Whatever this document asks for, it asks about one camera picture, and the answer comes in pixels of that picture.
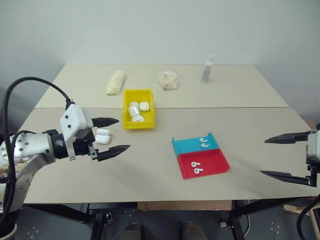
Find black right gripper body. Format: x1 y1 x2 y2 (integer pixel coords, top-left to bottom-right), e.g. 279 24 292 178
306 156 320 187

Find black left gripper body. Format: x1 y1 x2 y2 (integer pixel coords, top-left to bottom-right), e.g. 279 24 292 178
71 128 100 161

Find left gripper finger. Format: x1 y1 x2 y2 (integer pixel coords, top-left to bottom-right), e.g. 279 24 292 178
91 117 120 128
96 144 132 163

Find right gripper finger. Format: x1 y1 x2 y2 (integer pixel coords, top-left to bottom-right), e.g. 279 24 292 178
264 130 312 145
260 170 311 187

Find yellow plastic bin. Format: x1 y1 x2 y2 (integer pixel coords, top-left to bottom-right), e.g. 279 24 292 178
122 88 157 131

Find light wooden stool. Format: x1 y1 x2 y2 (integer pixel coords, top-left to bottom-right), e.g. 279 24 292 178
282 196 320 240

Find long cream filled plastic bag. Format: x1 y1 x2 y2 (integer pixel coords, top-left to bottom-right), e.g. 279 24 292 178
104 70 125 96

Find blue plastic tray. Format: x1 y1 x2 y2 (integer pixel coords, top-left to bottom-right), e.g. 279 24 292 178
171 131 220 159

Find crumpled clear plastic bag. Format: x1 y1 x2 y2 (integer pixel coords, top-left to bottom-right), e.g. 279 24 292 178
156 70 179 92

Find red plastic tray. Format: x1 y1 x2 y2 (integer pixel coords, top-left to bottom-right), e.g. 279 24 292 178
177 147 231 181

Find brown cardboard sheet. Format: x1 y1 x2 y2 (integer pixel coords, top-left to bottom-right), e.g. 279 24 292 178
137 199 233 212

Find clear spray bottle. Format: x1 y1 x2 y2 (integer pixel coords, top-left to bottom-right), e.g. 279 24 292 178
200 53 216 83

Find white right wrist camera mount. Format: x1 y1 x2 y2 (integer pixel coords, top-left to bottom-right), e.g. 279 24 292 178
307 129 320 160

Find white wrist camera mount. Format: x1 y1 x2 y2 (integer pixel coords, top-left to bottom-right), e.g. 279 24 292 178
307 129 320 160
59 103 95 161

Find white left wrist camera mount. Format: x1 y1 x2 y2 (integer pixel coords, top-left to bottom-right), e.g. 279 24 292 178
59 103 95 161

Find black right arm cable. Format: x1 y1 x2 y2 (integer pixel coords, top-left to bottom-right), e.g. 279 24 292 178
297 193 320 240

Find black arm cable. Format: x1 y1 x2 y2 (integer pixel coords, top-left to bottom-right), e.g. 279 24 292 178
0 76 76 233
297 193 320 240

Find black metal table frame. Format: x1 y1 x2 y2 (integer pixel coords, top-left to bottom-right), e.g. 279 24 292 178
22 197 316 240

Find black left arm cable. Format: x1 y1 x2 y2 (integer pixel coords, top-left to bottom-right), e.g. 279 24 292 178
0 76 76 233

